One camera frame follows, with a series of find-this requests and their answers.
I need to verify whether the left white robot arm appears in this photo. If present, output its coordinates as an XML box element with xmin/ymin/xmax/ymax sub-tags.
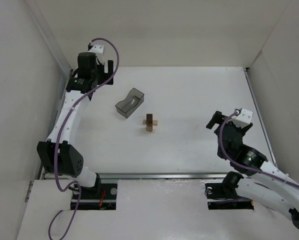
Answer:
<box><xmin>36</xmin><ymin>51</ymin><xmax>114</xmax><ymax>192</ymax></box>

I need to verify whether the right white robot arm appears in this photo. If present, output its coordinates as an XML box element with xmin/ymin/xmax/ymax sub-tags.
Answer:
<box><xmin>205</xmin><ymin>108</ymin><xmax>299</xmax><ymax>230</ymax></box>

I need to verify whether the purple cable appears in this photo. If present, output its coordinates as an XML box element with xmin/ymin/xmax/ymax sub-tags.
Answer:
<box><xmin>218</xmin><ymin>111</ymin><xmax>299</xmax><ymax>193</ymax></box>
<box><xmin>48</xmin><ymin>37</ymin><xmax>120</xmax><ymax>240</ymax></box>

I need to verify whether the striped brown wood block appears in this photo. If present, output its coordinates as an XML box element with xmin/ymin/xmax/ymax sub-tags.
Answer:
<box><xmin>146</xmin><ymin>125</ymin><xmax>154</xmax><ymax>133</ymax></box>

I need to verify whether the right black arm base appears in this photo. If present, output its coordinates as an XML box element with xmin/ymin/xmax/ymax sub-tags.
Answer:
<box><xmin>204</xmin><ymin>171</ymin><xmax>254</xmax><ymax>210</ymax></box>

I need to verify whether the dark wood arch block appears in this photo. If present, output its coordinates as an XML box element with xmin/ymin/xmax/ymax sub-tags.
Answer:
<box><xmin>146</xmin><ymin>113</ymin><xmax>153</xmax><ymax>124</ymax></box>

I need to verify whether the light wood rectangular block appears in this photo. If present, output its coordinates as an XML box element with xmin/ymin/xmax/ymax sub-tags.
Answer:
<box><xmin>142</xmin><ymin>119</ymin><xmax>158</xmax><ymax>126</ymax></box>

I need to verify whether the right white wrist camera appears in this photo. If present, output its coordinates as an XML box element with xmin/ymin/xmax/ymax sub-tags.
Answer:
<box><xmin>231</xmin><ymin>108</ymin><xmax>254</xmax><ymax>128</ymax></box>

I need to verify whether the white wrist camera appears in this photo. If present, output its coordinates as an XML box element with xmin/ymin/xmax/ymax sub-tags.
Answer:
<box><xmin>88</xmin><ymin>45</ymin><xmax>105</xmax><ymax>64</ymax></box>
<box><xmin>231</xmin><ymin>108</ymin><xmax>254</xmax><ymax>128</ymax></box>

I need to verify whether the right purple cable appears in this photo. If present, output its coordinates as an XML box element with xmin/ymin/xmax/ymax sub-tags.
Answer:
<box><xmin>218</xmin><ymin>111</ymin><xmax>299</xmax><ymax>193</ymax></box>

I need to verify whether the grey translucent plastic bin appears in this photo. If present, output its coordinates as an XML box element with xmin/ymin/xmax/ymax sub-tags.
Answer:
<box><xmin>115</xmin><ymin>88</ymin><xmax>145</xmax><ymax>119</ymax></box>

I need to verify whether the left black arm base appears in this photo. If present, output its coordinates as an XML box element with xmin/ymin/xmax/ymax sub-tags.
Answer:
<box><xmin>69</xmin><ymin>177</ymin><xmax>118</xmax><ymax>211</ymax></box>

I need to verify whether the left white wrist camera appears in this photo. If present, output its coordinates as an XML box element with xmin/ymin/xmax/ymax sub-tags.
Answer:
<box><xmin>88</xmin><ymin>45</ymin><xmax>105</xmax><ymax>64</ymax></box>

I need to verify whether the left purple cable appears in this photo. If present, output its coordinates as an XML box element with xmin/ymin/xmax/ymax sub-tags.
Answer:
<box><xmin>48</xmin><ymin>37</ymin><xmax>120</xmax><ymax>240</ymax></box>

